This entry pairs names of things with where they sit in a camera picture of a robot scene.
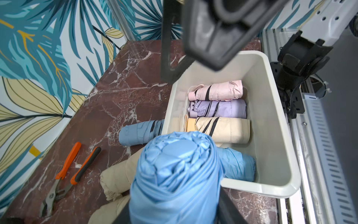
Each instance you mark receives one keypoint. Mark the beige plastic storage box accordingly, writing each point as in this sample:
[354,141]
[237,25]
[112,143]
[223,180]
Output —
[277,171]

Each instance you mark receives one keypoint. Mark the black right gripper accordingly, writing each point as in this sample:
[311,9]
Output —
[213,31]

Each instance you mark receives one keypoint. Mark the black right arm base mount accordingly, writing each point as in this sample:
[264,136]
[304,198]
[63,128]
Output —
[298,59]

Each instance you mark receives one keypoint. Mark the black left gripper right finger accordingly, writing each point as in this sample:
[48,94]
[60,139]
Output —
[227,212]

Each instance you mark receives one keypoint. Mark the light blue folded umbrella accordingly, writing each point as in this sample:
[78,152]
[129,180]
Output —
[140,133]

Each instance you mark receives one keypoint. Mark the beige folded umbrella by box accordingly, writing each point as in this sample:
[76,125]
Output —
[118,178]

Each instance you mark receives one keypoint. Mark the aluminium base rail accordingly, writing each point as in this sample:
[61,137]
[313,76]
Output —
[325,136]

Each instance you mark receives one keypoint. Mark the aluminium frame post left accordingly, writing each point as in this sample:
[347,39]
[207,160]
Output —
[124,15]

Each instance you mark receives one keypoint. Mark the lilac umbrella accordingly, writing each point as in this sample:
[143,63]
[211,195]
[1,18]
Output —
[230,109]

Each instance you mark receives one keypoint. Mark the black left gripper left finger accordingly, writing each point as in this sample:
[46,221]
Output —
[124,216]

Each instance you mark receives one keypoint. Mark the beige umbrella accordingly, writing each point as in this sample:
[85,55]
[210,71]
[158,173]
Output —
[106,214]
[221,129]
[118,178]

